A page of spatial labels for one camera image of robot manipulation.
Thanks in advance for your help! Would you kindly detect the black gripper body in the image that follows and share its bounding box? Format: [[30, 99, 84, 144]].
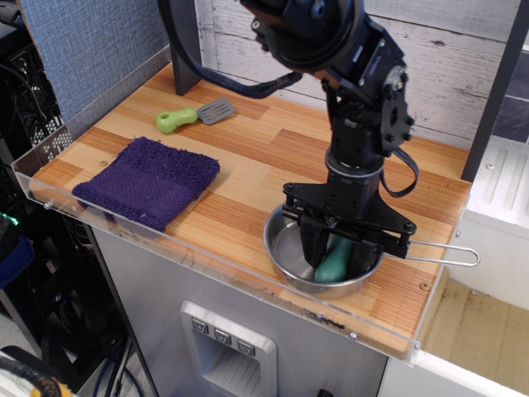
[[283, 168, 417, 259]]

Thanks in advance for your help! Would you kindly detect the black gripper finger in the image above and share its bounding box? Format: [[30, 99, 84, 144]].
[[347, 242, 381, 278], [300, 218, 330, 267]]

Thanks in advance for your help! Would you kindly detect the dark green toy cucumber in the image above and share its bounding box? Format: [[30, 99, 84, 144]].
[[315, 236, 354, 284]]

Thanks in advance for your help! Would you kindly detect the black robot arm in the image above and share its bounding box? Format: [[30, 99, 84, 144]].
[[245, 1, 417, 283]]

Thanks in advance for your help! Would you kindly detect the small steel pot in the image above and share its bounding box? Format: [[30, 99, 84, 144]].
[[263, 202, 481, 300]]

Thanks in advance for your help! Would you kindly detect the white toy sink unit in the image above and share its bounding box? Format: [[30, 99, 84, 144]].
[[379, 136, 528, 396]]

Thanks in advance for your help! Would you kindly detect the silver toy fridge cabinet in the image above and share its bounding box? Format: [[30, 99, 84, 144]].
[[94, 230, 387, 396]]

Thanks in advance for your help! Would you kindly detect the purple towel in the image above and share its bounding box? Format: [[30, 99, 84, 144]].
[[73, 137, 221, 232]]

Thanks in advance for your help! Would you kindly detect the clear acrylic table guard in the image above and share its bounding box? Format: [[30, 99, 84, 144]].
[[16, 66, 443, 374]]

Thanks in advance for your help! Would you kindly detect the black plastic crate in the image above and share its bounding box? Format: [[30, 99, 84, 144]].
[[1, 42, 63, 147]]

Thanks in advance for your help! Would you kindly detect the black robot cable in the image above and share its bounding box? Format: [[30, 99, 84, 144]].
[[156, 0, 303, 100]]

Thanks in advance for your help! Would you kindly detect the green handled grey spatula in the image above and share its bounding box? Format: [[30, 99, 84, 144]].
[[155, 98, 235, 134]]

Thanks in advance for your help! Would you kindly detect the dark vertical post right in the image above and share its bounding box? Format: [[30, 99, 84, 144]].
[[461, 0, 528, 183]]

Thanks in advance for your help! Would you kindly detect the dark vertical post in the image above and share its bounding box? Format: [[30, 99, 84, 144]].
[[160, 1, 202, 96], [461, 0, 528, 183]]

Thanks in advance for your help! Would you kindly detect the dark vertical post left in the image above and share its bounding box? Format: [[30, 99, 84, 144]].
[[160, 1, 202, 96]]

